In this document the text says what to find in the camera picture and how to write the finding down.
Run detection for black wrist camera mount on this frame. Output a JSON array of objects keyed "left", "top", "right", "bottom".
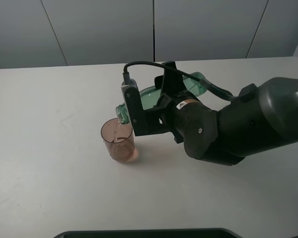
[{"left": 121, "top": 79, "right": 170, "bottom": 136}]

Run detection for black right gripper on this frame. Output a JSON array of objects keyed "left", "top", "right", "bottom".
[{"left": 152, "top": 60, "right": 202, "bottom": 144}]

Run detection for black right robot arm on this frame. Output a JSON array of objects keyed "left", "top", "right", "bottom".
[{"left": 162, "top": 61, "right": 298, "bottom": 166}]

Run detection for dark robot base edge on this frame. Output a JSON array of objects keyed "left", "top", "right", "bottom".
[{"left": 55, "top": 228, "right": 240, "bottom": 238}]

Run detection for pink translucent plastic cup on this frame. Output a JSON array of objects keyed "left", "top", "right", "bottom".
[{"left": 100, "top": 118, "right": 135, "bottom": 162}]

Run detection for green transparent water bottle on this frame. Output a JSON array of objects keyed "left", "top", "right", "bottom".
[{"left": 116, "top": 72, "right": 207, "bottom": 124}]

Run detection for black camera cable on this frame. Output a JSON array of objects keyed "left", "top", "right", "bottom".
[{"left": 123, "top": 60, "right": 239, "bottom": 102}]

